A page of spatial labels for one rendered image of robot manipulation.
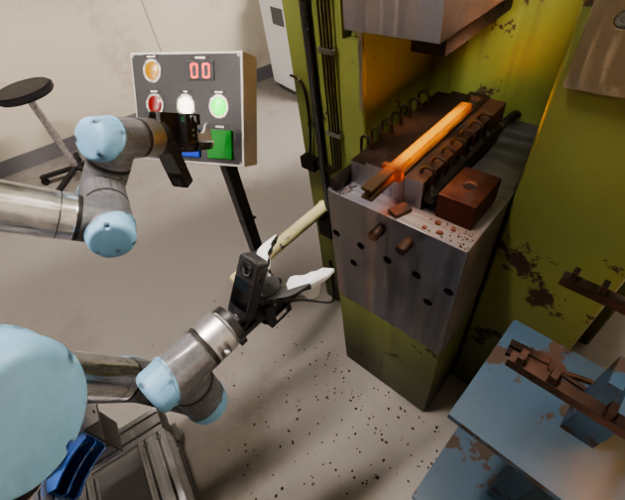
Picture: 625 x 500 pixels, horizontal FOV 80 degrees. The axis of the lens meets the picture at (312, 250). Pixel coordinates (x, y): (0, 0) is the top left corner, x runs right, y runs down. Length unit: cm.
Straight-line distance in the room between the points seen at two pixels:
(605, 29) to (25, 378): 82
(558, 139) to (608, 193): 14
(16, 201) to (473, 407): 89
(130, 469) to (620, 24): 162
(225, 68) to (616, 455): 117
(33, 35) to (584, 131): 348
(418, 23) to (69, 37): 321
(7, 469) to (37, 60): 348
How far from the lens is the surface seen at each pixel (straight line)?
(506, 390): 94
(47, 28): 368
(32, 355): 36
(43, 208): 67
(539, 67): 120
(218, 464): 164
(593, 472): 94
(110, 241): 67
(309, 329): 177
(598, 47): 77
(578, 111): 83
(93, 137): 73
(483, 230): 87
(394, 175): 86
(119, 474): 155
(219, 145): 105
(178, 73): 113
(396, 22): 75
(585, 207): 92
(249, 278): 60
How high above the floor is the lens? 150
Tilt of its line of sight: 47 degrees down
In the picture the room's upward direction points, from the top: 10 degrees counter-clockwise
